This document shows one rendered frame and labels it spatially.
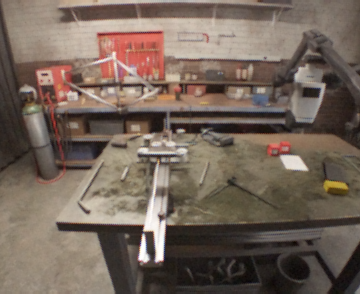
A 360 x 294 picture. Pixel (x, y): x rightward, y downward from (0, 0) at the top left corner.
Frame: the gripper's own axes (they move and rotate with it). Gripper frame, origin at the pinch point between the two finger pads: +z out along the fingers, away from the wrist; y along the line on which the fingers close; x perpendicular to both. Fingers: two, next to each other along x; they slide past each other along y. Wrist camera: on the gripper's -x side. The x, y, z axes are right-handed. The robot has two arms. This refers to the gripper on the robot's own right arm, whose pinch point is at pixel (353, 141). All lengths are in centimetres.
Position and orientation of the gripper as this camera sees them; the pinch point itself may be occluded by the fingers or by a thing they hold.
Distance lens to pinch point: 131.5
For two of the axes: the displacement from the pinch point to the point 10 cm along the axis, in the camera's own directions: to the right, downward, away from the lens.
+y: 9.9, 0.4, -0.9
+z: 0.0, 9.0, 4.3
